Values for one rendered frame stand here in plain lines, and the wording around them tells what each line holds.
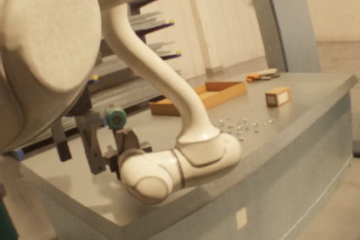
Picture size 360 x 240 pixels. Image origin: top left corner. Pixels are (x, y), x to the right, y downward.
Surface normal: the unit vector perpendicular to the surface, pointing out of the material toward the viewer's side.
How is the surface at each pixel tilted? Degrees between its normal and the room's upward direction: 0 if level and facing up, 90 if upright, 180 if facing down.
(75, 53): 96
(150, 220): 67
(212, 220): 90
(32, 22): 97
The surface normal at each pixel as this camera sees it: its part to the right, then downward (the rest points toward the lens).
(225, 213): 0.66, 0.04
